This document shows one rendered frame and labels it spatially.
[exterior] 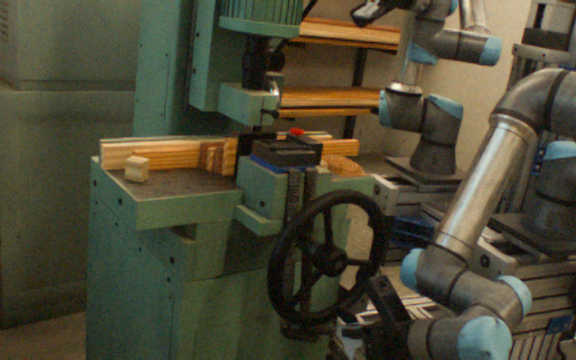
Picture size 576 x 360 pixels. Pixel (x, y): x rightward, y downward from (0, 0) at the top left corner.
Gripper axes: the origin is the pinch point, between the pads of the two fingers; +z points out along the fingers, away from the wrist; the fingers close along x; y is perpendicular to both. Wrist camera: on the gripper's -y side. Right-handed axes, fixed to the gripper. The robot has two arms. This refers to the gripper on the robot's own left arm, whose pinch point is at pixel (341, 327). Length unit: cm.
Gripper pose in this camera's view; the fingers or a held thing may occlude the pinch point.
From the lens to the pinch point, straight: 115.8
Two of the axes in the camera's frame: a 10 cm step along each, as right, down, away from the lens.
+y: 1.7, 9.8, -1.1
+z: -5.8, 1.9, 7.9
